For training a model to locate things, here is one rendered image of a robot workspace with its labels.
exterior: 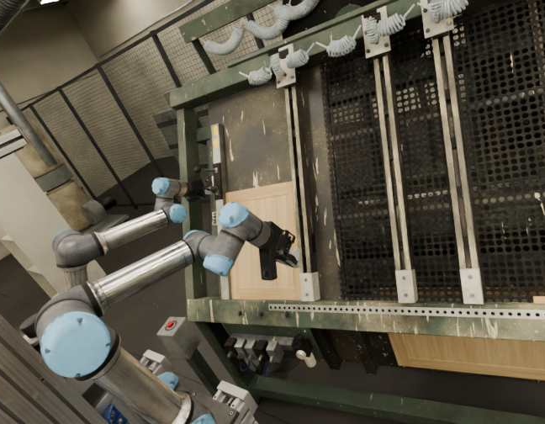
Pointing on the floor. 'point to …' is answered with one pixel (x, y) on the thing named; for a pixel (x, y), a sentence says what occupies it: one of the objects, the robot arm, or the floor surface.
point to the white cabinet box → (29, 224)
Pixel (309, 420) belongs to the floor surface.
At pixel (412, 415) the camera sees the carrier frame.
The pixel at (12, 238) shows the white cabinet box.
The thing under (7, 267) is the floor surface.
